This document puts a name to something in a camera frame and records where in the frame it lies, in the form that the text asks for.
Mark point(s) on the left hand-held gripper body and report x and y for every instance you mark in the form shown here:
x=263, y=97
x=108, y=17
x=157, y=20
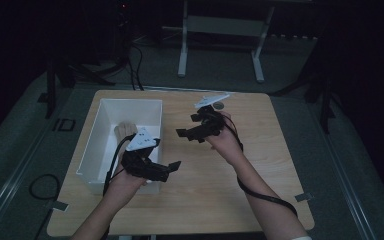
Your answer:
x=140, y=160

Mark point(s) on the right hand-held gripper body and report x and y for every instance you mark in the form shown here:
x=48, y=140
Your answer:
x=210, y=120

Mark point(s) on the beige glove with dark dot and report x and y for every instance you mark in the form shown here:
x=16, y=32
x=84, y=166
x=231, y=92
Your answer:
x=125, y=129

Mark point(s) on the white rectangular box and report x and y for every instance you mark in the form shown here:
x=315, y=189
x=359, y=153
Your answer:
x=103, y=150

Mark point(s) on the person's right hand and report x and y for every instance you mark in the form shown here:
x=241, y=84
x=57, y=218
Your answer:
x=226, y=140

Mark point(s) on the person's left hand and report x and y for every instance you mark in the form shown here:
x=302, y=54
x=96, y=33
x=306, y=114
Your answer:
x=126, y=186

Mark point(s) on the round grey table grommet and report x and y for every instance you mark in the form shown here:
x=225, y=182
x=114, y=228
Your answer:
x=218, y=106

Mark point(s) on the black rectangular floor marker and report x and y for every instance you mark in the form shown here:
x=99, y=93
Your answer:
x=64, y=124

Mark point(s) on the grey tape piece on floor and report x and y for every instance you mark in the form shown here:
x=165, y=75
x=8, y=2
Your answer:
x=60, y=206

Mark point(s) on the black floor stand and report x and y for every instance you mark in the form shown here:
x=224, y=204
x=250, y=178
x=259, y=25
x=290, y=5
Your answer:
x=325, y=100
x=51, y=83

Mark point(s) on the white power strip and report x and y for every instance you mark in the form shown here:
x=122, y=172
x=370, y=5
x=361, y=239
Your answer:
x=293, y=36

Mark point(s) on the grey tape piece on table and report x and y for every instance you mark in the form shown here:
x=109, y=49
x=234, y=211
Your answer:
x=304, y=197

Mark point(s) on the white metal desk frame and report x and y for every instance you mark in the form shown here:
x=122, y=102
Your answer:
x=220, y=26

